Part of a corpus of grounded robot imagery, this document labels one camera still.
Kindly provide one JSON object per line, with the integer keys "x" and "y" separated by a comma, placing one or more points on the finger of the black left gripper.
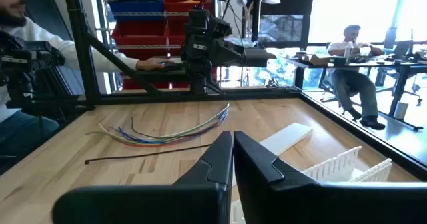
{"x": 258, "y": 58}

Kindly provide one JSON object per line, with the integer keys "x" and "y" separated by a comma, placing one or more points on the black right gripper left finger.
{"x": 200, "y": 197}

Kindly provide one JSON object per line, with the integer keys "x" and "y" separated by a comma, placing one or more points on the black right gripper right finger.
{"x": 300, "y": 200}

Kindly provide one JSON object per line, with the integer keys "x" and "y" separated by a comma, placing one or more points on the white duct cover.
{"x": 287, "y": 135}

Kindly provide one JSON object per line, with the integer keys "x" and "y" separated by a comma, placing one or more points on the black zip tie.
{"x": 133, "y": 156}

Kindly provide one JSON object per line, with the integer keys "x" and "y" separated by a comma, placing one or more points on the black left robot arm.
{"x": 200, "y": 50}

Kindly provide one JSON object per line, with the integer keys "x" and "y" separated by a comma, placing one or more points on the brown cardboard box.
{"x": 320, "y": 59}

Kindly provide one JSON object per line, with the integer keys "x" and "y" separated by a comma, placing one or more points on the black monitor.
{"x": 287, "y": 0}

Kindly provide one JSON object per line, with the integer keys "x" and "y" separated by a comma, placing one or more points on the person's hand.
{"x": 155, "y": 64}

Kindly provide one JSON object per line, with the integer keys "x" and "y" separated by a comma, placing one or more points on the office chair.
{"x": 328, "y": 84}

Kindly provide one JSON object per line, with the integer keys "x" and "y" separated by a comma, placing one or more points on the clear plastic bottle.
{"x": 348, "y": 52}

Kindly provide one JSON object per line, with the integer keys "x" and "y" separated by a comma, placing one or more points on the person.
{"x": 40, "y": 37}
{"x": 353, "y": 80}

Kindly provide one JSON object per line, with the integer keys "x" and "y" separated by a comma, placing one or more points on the black office desk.
{"x": 400, "y": 70}

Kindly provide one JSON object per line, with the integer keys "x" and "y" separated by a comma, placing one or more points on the laptop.
{"x": 402, "y": 49}

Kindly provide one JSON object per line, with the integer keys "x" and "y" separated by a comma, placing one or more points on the black camera stand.
{"x": 255, "y": 7}

